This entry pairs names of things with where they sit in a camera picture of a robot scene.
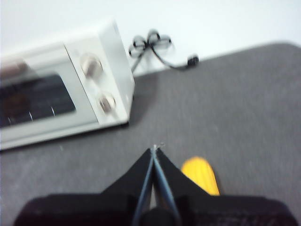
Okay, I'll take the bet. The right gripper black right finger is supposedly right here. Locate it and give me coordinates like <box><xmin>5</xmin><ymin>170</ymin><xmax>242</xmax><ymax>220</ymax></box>
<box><xmin>154</xmin><ymin>149</ymin><xmax>301</xmax><ymax>226</ymax></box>

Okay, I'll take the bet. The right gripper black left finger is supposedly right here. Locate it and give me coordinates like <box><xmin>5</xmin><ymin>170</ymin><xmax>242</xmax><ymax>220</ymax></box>
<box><xmin>14</xmin><ymin>147</ymin><xmax>155</xmax><ymax>226</ymax></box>

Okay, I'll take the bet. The glass oven door beige handle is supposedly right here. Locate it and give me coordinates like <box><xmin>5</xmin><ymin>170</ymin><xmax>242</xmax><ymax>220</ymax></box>
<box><xmin>0</xmin><ymin>43</ymin><xmax>99</xmax><ymax>151</ymax></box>

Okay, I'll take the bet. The beige oven knob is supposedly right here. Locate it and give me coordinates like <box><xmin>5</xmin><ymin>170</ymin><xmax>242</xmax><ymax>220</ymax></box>
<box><xmin>97</xmin><ymin>92</ymin><xmax>116</xmax><ymax>113</ymax></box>
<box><xmin>79</xmin><ymin>53</ymin><xmax>103</xmax><ymax>77</ymax></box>

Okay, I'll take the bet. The white toaster oven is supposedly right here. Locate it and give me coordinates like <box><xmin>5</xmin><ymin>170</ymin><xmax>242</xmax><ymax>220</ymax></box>
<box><xmin>0</xmin><ymin>20</ymin><xmax>136</xmax><ymax>151</ymax></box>

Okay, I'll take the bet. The yellow corn cob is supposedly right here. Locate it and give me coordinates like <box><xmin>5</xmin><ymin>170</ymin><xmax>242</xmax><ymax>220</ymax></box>
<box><xmin>181</xmin><ymin>156</ymin><xmax>221</xmax><ymax>196</ymax></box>

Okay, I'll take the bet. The black oven power cable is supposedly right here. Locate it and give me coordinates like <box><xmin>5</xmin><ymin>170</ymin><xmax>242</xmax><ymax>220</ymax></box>
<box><xmin>128</xmin><ymin>29</ymin><xmax>199</xmax><ymax>71</ymax></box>

